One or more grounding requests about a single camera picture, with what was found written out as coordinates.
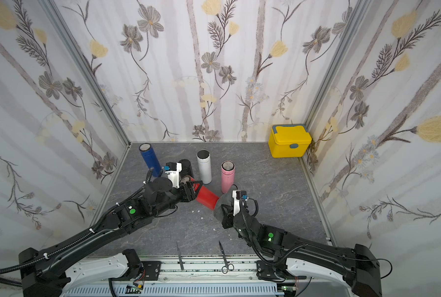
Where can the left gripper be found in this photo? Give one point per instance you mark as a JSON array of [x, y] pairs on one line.
[[190, 189]]

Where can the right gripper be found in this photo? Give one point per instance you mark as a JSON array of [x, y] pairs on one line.
[[227, 218]]

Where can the black thermos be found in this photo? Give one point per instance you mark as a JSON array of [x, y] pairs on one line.
[[186, 168]]

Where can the red thermos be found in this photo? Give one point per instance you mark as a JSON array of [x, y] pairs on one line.
[[206, 197]]

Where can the blue thermos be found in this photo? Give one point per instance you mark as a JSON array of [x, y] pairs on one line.
[[149, 156]]

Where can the grey cloth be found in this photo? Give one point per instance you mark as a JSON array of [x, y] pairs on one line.
[[224, 205]]

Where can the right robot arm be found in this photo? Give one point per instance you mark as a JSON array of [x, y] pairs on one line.
[[277, 248]]

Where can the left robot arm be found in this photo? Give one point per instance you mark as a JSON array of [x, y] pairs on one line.
[[54, 271]]

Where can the white thermos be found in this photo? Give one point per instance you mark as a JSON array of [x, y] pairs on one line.
[[204, 166]]

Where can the pink thermos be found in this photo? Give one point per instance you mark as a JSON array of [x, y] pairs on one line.
[[227, 175]]

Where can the scissors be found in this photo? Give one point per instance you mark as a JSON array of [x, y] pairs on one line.
[[228, 266]]

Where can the metal tweezers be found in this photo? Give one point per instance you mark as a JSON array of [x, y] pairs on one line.
[[180, 259]]

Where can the yellow lidded box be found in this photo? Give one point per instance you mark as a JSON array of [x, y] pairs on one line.
[[289, 140]]

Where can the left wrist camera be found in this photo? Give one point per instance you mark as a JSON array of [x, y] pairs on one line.
[[172, 170]]

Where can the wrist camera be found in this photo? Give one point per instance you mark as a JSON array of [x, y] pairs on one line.
[[238, 196], [172, 170]]

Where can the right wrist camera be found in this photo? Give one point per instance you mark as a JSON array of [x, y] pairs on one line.
[[238, 196]]

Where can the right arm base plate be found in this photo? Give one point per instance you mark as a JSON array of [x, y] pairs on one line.
[[266, 273]]

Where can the aluminium front rail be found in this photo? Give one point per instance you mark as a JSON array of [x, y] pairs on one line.
[[202, 277]]

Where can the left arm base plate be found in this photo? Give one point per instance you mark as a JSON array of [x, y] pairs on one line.
[[148, 271]]

